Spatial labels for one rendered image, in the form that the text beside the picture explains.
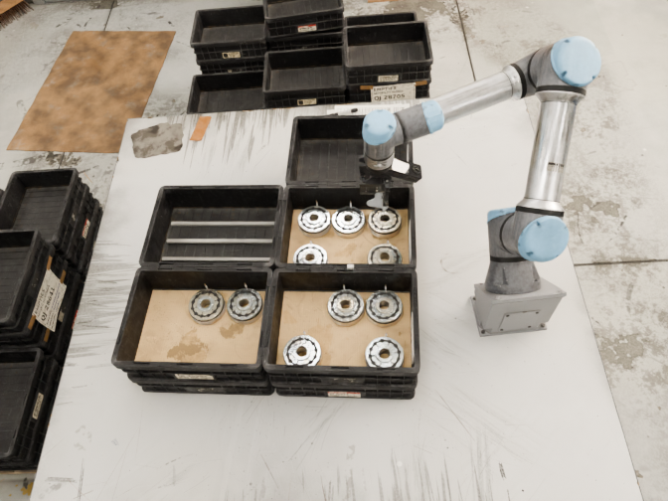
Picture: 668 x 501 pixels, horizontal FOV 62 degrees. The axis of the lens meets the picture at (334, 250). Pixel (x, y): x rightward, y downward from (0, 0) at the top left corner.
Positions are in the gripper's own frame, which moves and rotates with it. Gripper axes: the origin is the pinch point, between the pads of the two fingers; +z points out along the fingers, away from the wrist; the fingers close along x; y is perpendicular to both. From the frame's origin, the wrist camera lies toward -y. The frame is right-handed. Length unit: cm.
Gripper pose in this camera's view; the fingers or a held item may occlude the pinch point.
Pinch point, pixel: (386, 199)
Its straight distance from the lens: 157.9
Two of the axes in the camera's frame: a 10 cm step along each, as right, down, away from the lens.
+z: 0.7, 4.2, 9.0
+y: -10.0, 0.0, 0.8
